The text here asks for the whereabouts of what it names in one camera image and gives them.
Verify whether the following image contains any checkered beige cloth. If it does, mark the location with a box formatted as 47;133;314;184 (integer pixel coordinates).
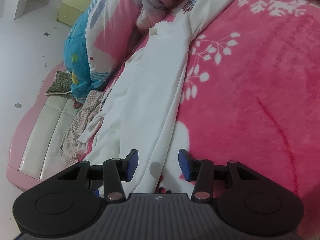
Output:
60;90;104;167

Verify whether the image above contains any pink white bed headboard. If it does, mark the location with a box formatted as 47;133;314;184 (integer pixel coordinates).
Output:
6;62;78;190

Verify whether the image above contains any blue patterned quilt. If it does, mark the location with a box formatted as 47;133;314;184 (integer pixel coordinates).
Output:
62;12;100;103

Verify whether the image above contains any pink floral blanket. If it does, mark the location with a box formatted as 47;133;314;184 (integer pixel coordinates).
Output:
152;0;320;205

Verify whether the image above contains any light green wardrobe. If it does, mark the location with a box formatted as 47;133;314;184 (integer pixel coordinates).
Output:
57;0;105;27

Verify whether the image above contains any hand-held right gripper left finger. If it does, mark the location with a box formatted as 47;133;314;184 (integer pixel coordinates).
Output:
56;149;139;202

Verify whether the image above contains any pink and white patterned quilt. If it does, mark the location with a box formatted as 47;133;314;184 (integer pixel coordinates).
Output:
85;0;150;88

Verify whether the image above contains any green patterned cushion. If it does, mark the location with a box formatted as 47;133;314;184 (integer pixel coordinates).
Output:
45;71;73;95

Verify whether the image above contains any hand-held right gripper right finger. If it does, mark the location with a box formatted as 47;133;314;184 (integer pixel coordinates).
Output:
178;149;260;202

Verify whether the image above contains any white smooth garment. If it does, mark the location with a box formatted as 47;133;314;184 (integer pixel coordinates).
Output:
77;21;193;197

